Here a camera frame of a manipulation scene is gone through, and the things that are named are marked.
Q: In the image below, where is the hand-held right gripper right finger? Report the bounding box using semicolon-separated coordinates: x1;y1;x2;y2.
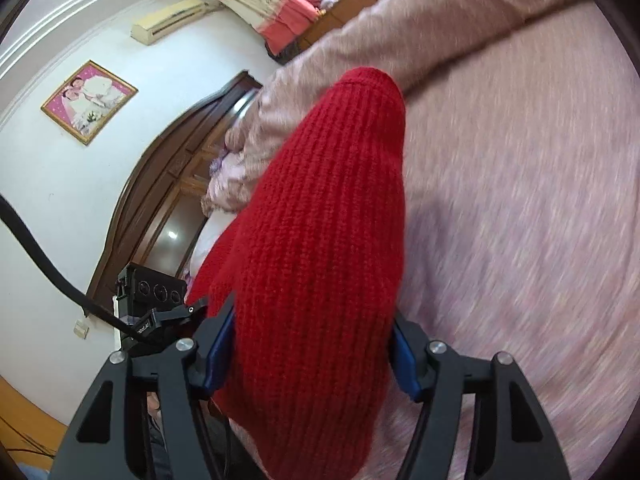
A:
390;310;571;480

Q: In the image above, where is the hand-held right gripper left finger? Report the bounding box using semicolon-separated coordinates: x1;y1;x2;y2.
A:
50;290;236;480

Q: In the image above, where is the red knitted sweater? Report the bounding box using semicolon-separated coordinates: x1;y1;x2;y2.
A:
185;66;407;480

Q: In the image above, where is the white and purple pillow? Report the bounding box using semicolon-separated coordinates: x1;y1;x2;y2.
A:
182;210;241;286

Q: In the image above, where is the brown wooden headboard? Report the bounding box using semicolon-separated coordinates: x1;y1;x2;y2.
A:
86;71;263;318

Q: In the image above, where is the white air conditioner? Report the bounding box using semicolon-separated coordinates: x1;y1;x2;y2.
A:
131;0;207;46

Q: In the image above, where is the cream and red curtain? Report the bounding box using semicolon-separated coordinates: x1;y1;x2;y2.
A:
187;0;341;56

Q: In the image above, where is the pink floral quilt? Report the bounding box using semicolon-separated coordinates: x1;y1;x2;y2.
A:
200;0;588;216

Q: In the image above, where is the brown wooden cabinet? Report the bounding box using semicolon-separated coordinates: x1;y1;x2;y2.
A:
295;0;431;53

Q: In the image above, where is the black cable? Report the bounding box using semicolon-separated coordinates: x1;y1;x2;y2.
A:
0;194;151;343

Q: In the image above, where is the framed wall photo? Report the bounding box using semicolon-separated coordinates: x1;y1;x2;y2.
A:
41;60;139;147

